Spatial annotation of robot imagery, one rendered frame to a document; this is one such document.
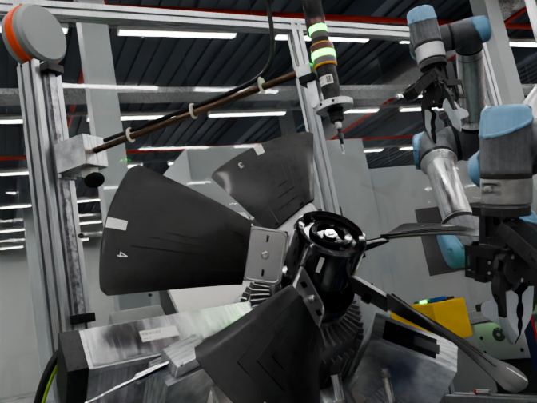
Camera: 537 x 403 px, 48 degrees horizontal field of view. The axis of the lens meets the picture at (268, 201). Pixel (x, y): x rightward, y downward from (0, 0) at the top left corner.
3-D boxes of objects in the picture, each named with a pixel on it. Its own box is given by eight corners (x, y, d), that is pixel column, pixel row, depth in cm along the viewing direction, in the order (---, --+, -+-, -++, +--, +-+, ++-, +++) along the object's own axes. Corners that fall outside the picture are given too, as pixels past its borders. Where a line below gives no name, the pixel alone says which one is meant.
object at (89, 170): (81, 189, 136) (77, 169, 137) (93, 190, 140) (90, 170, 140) (97, 183, 134) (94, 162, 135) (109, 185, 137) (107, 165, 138)
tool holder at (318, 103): (300, 114, 110) (289, 64, 112) (315, 122, 116) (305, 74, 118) (345, 99, 106) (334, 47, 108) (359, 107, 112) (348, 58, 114)
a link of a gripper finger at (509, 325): (489, 336, 98) (489, 280, 97) (519, 345, 93) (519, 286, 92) (475, 339, 96) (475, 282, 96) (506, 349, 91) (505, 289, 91)
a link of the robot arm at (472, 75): (498, 159, 195) (494, 24, 162) (463, 167, 197) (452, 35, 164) (487, 137, 203) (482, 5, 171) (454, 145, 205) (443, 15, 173)
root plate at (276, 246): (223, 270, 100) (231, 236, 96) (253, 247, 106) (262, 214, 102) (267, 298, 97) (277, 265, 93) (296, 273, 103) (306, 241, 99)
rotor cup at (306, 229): (254, 286, 101) (271, 225, 94) (298, 249, 112) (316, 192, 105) (327, 333, 96) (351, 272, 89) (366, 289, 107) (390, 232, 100)
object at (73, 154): (53, 178, 138) (49, 142, 140) (76, 181, 144) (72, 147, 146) (86, 165, 134) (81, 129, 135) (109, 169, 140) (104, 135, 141)
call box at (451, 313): (398, 352, 149) (388, 309, 151) (429, 344, 153) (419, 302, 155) (443, 349, 135) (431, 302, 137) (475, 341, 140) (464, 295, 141)
